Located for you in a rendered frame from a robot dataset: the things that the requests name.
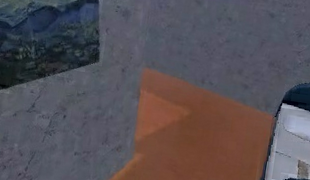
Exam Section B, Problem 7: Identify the white pillow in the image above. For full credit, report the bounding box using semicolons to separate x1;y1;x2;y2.
278;110;310;144

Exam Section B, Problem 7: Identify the blue landscape wall painting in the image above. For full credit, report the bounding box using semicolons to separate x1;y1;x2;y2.
0;0;109;119

